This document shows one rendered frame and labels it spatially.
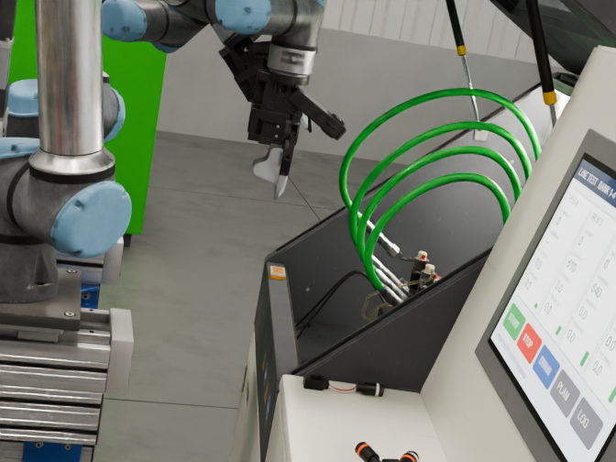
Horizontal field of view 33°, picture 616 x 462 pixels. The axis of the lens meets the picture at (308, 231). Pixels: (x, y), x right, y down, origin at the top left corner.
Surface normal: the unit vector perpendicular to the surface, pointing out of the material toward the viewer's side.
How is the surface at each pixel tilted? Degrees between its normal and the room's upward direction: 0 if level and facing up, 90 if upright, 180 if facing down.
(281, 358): 0
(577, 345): 76
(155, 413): 0
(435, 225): 90
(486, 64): 90
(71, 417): 90
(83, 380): 90
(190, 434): 0
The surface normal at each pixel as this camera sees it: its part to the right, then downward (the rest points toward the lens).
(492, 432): -0.91, -0.37
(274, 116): 0.07, 0.28
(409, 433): 0.18, -0.95
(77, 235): 0.72, 0.42
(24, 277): 0.58, 0.01
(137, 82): 0.33, 0.30
